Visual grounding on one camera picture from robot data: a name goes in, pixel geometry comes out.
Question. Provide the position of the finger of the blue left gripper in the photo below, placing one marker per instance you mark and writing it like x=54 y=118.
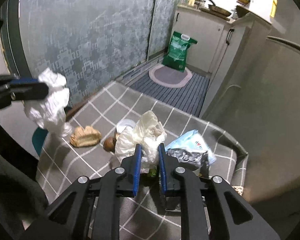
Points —
x=23 y=81
x=29 y=91

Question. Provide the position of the white refrigerator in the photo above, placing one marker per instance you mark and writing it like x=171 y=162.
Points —
x=255 y=96

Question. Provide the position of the blue striped floor mat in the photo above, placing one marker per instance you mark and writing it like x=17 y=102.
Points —
x=189 y=98

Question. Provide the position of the green vegetable scrap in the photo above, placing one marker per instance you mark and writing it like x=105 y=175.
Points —
x=152 y=172

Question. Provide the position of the brown nut shell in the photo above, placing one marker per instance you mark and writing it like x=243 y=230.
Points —
x=109 y=144

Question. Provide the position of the cream plastic bag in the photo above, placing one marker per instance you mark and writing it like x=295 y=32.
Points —
x=149 y=133

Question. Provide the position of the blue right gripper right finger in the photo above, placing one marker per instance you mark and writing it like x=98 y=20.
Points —
x=171 y=180

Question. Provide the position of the white kitchen cabinet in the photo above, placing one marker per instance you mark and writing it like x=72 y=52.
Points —
x=221 y=42

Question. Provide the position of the white plastic ring lid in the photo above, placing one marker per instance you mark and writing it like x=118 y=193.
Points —
x=123 y=124

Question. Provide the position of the frosted patterned sliding door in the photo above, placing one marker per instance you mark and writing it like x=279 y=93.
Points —
x=90 y=42

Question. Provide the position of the teal trash bin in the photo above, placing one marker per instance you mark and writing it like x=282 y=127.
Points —
x=38 y=139

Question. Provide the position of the green rice bag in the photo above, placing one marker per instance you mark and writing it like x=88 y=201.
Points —
x=177 y=51

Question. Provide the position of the black snack wrapper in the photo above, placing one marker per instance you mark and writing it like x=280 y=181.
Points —
x=194 y=161

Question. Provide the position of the grey checked tablecloth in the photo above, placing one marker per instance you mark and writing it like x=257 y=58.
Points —
x=141 y=217

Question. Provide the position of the oval purple floor mat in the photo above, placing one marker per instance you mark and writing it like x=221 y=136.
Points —
x=169 y=77

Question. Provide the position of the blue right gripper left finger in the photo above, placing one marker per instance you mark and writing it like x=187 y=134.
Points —
x=129 y=185

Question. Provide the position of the frying pan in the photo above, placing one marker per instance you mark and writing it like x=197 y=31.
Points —
x=219 y=10

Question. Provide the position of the blue tissue pack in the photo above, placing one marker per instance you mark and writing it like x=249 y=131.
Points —
x=192 y=141

